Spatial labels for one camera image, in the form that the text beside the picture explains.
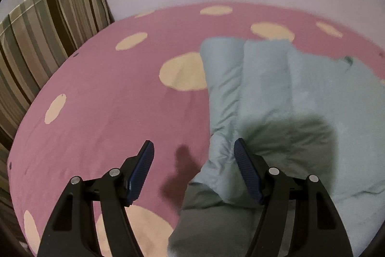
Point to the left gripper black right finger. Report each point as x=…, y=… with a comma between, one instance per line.
x=300, y=208

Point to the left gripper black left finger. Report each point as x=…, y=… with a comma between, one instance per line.
x=71, y=228

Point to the light blue puffer jacket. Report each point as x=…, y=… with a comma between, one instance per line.
x=305, y=114

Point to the pink polka dot bedsheet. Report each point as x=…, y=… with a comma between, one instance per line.
x=143, y=78

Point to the striped fabric headboard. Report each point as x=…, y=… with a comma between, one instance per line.
x=37, y=37

